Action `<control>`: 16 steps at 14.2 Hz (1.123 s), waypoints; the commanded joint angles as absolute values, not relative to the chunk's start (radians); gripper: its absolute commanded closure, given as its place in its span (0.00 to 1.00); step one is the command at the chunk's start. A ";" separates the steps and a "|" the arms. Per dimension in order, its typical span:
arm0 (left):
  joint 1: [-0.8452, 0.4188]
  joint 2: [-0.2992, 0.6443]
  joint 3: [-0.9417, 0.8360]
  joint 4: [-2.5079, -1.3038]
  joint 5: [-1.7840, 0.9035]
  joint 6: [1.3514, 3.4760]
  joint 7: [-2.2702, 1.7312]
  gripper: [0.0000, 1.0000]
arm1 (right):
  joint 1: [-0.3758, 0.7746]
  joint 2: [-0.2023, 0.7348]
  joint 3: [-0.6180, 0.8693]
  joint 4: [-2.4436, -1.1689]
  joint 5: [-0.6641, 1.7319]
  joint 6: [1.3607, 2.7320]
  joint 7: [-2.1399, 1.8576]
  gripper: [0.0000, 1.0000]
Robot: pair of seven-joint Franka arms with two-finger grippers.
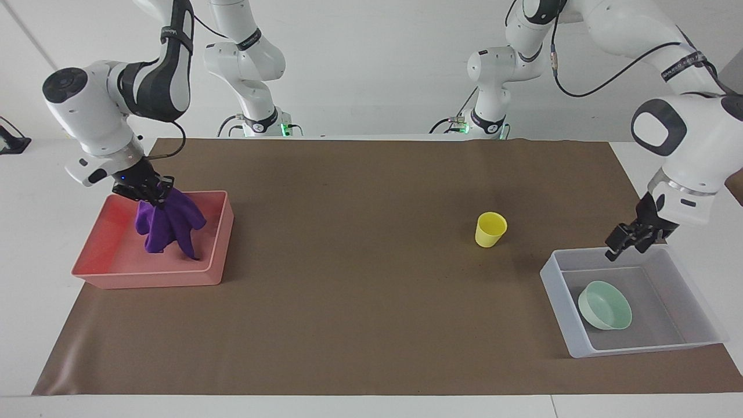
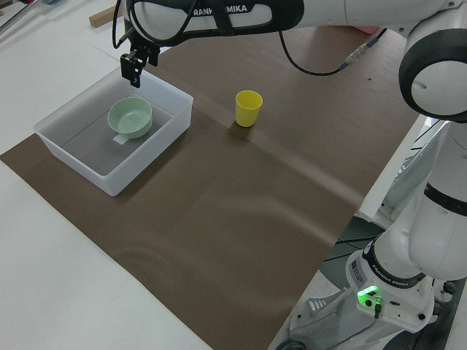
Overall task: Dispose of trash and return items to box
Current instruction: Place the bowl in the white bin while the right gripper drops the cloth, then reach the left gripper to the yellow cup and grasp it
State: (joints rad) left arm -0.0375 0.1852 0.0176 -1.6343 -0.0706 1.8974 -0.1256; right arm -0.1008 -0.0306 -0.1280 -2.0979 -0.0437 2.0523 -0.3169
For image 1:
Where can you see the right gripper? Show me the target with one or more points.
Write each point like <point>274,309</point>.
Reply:
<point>136,180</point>

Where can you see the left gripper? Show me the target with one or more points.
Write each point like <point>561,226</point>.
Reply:
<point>655,220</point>

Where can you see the purple cloth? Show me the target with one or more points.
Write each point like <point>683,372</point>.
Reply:
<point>168,223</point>

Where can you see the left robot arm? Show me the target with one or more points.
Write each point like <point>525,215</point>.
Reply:
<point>693,145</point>

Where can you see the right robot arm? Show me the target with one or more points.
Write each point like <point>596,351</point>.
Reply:
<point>157,75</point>

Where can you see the light green bowl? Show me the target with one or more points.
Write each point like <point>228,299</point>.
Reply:
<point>606,310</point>

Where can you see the pink plastic tray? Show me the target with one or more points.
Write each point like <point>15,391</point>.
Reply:
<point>116,270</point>

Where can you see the clear plastic bin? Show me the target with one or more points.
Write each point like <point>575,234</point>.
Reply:
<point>659,325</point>

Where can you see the yellow plastic cup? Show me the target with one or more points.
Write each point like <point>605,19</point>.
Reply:
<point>489,231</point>

